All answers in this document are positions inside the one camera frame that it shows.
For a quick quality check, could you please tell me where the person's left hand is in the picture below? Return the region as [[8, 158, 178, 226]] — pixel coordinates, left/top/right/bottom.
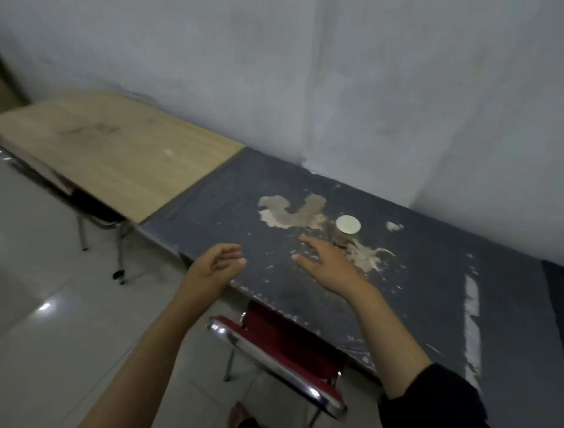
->
[[182, 243, 247, 301]]

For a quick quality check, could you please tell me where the person's right hand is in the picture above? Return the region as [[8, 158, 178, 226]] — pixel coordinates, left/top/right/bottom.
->
[[291, 236, 378, 300]]

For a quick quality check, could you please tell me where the person's left forearm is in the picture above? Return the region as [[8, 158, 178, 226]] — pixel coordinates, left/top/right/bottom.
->
[[77, 282, 231, 428]]

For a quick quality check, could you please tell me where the person's right forearm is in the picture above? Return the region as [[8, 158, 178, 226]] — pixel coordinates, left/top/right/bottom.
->
[[341, 282, 434, 400]]

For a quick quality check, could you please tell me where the white paper cup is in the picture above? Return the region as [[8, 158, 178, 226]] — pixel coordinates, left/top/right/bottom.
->
[[331, 215, 362, 248]]

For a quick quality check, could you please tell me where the dark grey worn table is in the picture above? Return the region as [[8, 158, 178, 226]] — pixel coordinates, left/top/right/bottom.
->
[[138, 147, 564, 428]]

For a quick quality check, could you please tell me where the black chair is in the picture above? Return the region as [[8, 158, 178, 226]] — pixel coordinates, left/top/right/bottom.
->
[[70, 187, 127, 226]]

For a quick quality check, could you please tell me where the light wooden table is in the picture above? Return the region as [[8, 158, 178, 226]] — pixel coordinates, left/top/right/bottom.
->
[[0, 90, 246, 283]]

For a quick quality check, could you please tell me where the person's foot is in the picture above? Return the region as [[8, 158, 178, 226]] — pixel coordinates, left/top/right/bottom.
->
[[229, 401, 265, 428]]

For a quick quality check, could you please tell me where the black sleeve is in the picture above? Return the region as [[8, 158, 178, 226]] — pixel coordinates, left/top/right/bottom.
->
[[378, 362, 492, 428]]

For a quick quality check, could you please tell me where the red chair with chrome frame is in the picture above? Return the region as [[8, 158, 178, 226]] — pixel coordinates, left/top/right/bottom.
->
[[206, 300, 350, 420]]

